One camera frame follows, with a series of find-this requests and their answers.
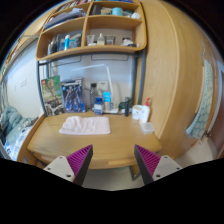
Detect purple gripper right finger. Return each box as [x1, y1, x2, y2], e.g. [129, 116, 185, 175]
[134, 145, 182, 185]

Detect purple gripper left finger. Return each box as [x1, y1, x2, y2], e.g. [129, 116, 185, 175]
[44, 145, 93, 186]

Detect light pink folded towel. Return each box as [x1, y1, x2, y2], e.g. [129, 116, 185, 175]
[59, 116, 111, 135]

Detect green patterned hanging towel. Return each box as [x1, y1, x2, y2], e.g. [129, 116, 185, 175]
[185, 58, 214, 140]

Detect wooden desk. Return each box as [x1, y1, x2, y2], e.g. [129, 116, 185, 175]
[28, 113, 161, 169]

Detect clear plastic container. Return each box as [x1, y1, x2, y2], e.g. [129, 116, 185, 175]
[141, 122, 155, 134]

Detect white mug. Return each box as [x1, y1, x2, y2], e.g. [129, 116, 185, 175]
[132, 105, 143, 120]

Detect dark slim bottle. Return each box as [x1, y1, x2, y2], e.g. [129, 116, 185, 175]
[124, 97, 130, 117]

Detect green Groot toy box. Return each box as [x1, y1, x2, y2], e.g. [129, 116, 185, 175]
[41, 75, 65, 116]

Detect white desk lamp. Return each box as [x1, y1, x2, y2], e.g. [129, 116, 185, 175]
[97, 64, 119, 114]

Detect bed with green bedding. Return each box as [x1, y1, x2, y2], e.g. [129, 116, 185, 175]
[0, 106, 38, 161]

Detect blue robot model box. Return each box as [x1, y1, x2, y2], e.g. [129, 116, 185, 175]
[61, 78, 86, 113]

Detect blue small carton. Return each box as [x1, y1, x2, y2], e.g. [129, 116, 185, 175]
[103, 92, 111, 111]

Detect clear glass bottle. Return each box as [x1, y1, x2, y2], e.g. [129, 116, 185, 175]
[90, 83, 97, 110]

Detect blue white tube on shelf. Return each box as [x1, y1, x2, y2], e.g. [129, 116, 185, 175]
[64, 35, 70, 50]

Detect teal cup on shelf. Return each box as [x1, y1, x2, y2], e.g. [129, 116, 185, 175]
[112, 7, 123, 16]

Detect wooden wall shelf unit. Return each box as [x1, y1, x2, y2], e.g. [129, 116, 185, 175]
[36, 0, 147, 61]

